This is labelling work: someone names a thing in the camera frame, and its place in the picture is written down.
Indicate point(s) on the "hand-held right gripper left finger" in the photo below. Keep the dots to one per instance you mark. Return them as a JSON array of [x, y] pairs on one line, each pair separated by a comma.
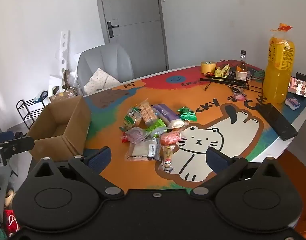
[[98, 158]]

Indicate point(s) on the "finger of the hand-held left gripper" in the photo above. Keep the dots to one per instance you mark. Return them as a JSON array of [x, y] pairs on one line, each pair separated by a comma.
[[20, 145], [2, 136]]

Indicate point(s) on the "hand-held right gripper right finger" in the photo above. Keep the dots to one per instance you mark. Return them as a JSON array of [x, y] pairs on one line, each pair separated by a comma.
[[216, 159]]

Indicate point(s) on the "brown cardboard box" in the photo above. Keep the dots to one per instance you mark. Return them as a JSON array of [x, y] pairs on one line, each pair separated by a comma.
[[55, 130]]

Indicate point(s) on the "black shoe rack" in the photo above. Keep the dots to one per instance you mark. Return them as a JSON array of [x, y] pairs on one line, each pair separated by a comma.
[[27, 110]]

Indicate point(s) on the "pink and purple snack packet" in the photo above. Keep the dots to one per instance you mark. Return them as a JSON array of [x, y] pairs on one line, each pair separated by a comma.
[[134, 135]]

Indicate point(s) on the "clear white snack packet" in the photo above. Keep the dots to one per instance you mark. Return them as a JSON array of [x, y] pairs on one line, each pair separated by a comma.
[[143, 151]]

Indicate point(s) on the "small cartoon snack packet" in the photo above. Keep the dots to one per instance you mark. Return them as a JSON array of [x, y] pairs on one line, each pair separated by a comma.
[[167, 158]]

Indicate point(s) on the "green and white snack packet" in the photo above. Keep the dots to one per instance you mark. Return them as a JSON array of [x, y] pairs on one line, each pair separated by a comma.
[[130, 119]]

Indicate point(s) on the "red sausage packet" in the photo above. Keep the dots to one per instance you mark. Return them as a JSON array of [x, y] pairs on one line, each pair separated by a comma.
[[170, 137]]

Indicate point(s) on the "white bun packet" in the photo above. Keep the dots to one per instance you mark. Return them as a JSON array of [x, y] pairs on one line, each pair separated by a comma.
[[176, 124]]

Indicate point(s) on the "dark green candy packet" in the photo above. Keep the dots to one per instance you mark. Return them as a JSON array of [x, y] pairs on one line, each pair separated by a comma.
[[187, 114]]

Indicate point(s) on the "red cloth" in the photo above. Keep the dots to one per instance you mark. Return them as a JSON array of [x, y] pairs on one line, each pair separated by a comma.
[[11, 222]]

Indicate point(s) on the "light green snack packet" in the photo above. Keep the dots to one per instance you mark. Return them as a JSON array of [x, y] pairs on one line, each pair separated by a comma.
[[156, 128]]

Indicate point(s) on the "clear cracker packet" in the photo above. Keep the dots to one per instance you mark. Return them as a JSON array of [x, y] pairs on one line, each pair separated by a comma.
[[147, 113]]

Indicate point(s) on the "black smartphone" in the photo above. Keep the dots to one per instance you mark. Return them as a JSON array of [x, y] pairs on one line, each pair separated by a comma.
[[277, 121]]

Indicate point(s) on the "brown paper clutter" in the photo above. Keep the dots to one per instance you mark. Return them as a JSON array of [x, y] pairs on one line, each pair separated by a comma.
[[65, 87]]

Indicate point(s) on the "white dotted cushion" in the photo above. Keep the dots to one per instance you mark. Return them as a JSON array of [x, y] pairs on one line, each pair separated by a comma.
[[100, 81]]

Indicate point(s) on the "black folding stand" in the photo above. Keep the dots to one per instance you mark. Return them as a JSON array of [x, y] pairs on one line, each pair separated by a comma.
[[225, 80]]

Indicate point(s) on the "yellow plastic bag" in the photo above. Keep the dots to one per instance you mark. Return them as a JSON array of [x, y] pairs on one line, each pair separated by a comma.
[[222, 71]]

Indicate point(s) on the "amber glass bottle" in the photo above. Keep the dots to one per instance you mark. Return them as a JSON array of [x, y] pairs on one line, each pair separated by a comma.
[[241, 71]]

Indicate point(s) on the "yellow tape roll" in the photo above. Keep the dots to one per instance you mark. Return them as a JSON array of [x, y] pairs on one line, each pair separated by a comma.
[[208, 67]]

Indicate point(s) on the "grey chair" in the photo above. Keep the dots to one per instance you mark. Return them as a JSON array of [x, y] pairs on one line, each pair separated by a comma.
[[110, 60]]

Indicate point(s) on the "white board with holes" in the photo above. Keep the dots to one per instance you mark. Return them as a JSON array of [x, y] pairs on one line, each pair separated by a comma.
[[63, 50]]

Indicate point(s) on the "large orange juice bottle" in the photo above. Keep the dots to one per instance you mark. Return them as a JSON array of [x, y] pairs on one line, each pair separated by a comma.
[[278, 75]]

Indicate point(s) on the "smartphone with lit screen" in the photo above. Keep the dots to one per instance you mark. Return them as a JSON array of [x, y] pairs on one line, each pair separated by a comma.
[[302, 88]]

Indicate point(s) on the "black phone holder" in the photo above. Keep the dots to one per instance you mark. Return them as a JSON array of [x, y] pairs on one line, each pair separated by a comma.
[[301, 76]]

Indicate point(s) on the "grey door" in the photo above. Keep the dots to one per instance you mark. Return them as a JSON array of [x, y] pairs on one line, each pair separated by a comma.
[[138, 25]]

